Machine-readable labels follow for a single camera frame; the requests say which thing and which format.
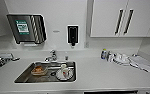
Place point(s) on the small clear bottle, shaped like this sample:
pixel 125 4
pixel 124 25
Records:
pixel 110 57

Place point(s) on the bowl with orange leftovers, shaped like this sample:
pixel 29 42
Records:
pixel 38 70

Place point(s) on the blue dish soap bottle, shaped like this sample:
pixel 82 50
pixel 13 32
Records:
pixel 104 54

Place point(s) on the white cup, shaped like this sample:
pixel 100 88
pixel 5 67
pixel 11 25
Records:
pixel 63 70

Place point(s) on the black wall soap dispenser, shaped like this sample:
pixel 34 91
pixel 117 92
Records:
pixel 73 35

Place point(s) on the steel paper towel dispenser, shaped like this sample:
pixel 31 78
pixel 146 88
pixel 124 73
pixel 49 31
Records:
pixel 24 29

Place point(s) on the stainless steel sink basin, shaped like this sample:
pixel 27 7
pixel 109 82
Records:
pixel 21 79

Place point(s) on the white wall cabinet, three doors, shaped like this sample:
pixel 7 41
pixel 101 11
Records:
pixel 104 18

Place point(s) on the chrome sink faucet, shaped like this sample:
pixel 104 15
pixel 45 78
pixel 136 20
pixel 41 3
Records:
pixel 51 56

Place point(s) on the chrome counter soap pump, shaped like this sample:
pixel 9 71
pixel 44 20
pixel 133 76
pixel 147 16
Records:
pixel 66 57

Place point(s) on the small wall label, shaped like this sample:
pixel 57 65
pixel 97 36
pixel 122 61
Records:
pixel 56 31

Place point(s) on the white wall outlet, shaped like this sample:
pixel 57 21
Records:
pixel 87 44

